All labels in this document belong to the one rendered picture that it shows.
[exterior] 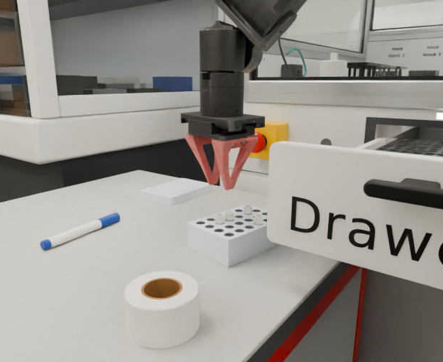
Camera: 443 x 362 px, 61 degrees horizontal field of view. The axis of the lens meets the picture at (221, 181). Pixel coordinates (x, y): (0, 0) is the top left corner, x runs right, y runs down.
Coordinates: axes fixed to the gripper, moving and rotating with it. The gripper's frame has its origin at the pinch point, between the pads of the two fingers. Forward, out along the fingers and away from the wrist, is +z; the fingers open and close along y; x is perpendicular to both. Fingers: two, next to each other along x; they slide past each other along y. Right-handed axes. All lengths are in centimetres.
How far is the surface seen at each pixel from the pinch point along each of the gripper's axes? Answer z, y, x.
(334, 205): -2.5, -19.4, 3.2
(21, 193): 20, 80, 6
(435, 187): -6.4, -27.9, 3.5
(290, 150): -7.2, -14.5, 4.0
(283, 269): 9.2, -11.3, -0.3
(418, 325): 28.4, -19.2, -30.5
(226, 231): 5.5, -4.0, 2.6
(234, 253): 7.6, -6.3, 3.4
